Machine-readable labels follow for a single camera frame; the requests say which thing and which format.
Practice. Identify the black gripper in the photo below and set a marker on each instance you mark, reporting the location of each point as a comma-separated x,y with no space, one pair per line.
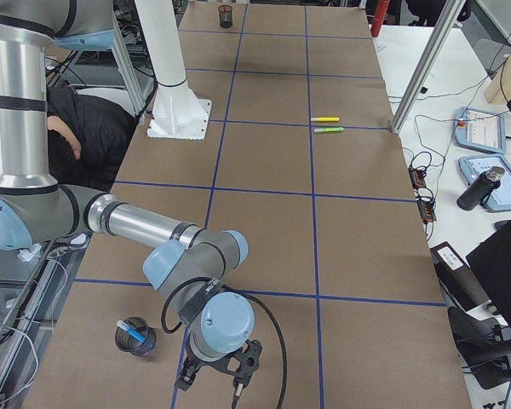
205,363

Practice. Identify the blue highlighter pen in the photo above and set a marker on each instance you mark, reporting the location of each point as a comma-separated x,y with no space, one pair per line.
131,331

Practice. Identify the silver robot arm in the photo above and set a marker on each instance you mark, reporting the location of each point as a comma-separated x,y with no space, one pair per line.
186,264

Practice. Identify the right black mesh cup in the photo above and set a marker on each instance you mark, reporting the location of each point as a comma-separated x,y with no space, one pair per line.
127,344

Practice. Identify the black mesh cup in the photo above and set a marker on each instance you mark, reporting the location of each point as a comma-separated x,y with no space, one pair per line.
127,344
226,19

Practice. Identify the person in black jacket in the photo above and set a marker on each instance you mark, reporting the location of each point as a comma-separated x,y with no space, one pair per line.
88,137

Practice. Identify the green highlighter pen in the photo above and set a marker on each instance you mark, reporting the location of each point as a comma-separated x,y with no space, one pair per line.
328,129

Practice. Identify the yellow highlighter pen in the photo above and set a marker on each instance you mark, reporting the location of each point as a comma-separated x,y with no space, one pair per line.
324,120

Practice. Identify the black monitor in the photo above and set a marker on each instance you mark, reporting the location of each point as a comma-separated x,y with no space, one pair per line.
490,262

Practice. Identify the black water bottle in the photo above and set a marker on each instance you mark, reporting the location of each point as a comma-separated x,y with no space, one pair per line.
481,189

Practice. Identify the left black mesh cup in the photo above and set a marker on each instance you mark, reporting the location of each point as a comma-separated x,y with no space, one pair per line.
226,19

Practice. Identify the near teach pendant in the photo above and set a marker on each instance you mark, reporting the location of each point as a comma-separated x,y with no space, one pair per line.
472,166

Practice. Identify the teach pendant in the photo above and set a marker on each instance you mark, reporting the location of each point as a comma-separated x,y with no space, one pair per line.
481,131
472,166

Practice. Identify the far teach pendant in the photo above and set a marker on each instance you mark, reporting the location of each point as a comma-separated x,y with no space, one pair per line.
481,131

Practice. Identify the red cylinder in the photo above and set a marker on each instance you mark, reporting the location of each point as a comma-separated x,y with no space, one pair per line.
379,17

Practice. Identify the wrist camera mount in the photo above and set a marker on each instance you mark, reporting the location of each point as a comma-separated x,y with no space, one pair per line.
248,363

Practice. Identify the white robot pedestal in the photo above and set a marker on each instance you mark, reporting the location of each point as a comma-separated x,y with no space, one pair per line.
177,113

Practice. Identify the aluminium frame post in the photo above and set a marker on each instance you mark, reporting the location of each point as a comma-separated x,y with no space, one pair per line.
440,32

